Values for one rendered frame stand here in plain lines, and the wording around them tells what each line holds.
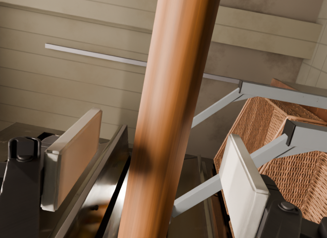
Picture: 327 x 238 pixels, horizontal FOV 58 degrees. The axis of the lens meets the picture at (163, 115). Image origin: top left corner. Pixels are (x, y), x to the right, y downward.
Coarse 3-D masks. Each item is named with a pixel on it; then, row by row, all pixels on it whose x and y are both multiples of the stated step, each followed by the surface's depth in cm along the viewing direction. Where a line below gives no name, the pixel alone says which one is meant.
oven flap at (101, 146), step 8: (104, 144) 175; (96, 152) 164; (96, 160) 153; (88, 168) 145; (80, 176) 137; (80, 184) 129; (72, 192) 123; (40, 200) 122; (64, 200) 118; (40, 208) 115; (64, 208) 112; (40, 216) 110; (48, 216) 109; (56, 216) 108; (40, 224) 104; (48, 224) 103; (40, 232) 100; (48, 232) 99
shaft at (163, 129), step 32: (160, 0) 14; (192, 0) 13; (160, 32) 14; (192, 32) 14; (160, 64) 14; (192, 64) 14; (160, 96) 15; (192, 96) 15; (160, 128) 15; (160, 160) 15; (128, 192) 17; (160, 192) 16; (128, 224) 17; (160, 224) 17
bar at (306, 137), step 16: (240, 80) 102; (240, 96) 103; (272, 96) 101; (288, 96) 101; (304, 96) 100; (320, 96) 100; (208, 112) 105; (288, 128) 56; (304, 128) 54; (320, 128) 56; (272, 144) 57; (288, 144) 55; (304, 144) 55; (320, 144) 55; (256, 160) 58; (192, 192) 61; (208, 192) 60; (176, 208) 62
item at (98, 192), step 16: (112, 144) 144; (112, 160) 136; (96, 176) 112; (112, 176) 136; (96, 192) 110; (112, 192) 136; (80, 208) 92; (64, 224) 84; (80, 224) 92; (96, 224) 110
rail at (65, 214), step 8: (120, 128) 167; (112, 136) 154; (104, 152) 134; (96, 168) 119; (88, 176) 112; (80, 192) 101; (72, 200) 97; (72, 208) 92; (64, 216) 88; (56, 224) 84; (56, 232) 81
